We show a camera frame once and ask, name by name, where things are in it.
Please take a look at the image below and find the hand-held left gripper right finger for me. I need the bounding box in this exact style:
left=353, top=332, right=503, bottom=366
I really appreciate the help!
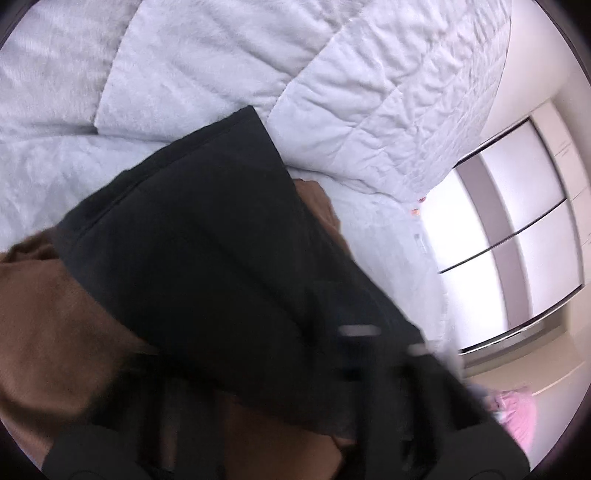
left=336, top=322, right=463, bottom=480

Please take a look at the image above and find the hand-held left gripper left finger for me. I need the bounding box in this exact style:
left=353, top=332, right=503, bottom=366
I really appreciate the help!
left=88, top=352, right=228, bottom=480

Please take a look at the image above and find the brown coat with fur collar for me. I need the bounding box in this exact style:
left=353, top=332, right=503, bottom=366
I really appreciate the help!
left=0, top=178, right=361, bottom=480

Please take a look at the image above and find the black coat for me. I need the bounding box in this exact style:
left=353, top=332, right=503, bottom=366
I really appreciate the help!
left=51, top=105, right=462, bottom=444

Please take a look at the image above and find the pink cloth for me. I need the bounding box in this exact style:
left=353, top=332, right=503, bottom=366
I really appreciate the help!
left=488, top=387, right=539, bottom=459

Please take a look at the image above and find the white sliding door wardrobe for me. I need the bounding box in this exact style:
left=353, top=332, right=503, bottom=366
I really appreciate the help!
left=422, top=104, right=591, bottom=358

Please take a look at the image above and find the pale grey quilted blanket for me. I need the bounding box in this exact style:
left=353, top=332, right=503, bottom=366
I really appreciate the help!
left=0, top=0, right=514, bottom=205

